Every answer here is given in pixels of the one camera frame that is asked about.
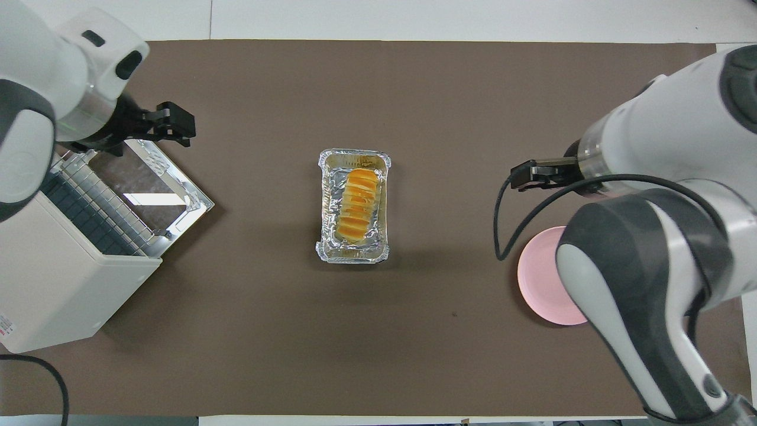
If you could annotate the cream toaster oven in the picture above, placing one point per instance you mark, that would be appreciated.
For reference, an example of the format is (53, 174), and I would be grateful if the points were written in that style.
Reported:
(59, 284)

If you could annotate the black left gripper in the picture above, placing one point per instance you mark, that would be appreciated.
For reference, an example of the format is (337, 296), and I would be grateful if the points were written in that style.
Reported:
(127, 127)

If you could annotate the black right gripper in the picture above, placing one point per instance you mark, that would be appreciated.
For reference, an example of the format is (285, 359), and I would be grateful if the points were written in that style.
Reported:
(559, 174)

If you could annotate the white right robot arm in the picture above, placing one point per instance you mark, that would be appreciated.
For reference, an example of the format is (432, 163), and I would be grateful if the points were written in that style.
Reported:
(662, 236)

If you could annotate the brown table mat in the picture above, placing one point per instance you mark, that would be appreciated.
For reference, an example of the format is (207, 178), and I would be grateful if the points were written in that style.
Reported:
(355, 331)

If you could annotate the golden sliced bread loaf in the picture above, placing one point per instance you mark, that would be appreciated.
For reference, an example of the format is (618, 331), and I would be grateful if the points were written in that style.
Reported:
(358, 204)

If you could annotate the glass oven door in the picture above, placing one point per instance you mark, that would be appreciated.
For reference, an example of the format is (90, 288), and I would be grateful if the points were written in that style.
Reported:
(148, 177)

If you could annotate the pink round plate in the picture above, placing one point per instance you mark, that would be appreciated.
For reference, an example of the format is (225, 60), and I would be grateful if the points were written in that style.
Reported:
(541, 284)

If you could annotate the aluminium foil tray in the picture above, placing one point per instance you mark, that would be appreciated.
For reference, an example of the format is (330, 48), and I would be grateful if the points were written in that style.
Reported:
(355, 255)

